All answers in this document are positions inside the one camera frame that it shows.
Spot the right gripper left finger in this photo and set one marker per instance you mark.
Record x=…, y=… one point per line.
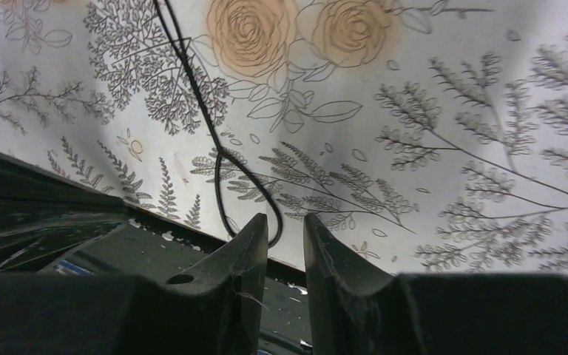
x=214, y=307

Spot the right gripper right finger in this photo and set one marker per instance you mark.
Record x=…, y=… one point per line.
x=357, y=308

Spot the black wire hair loop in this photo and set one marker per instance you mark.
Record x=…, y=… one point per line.
x=178, y=43

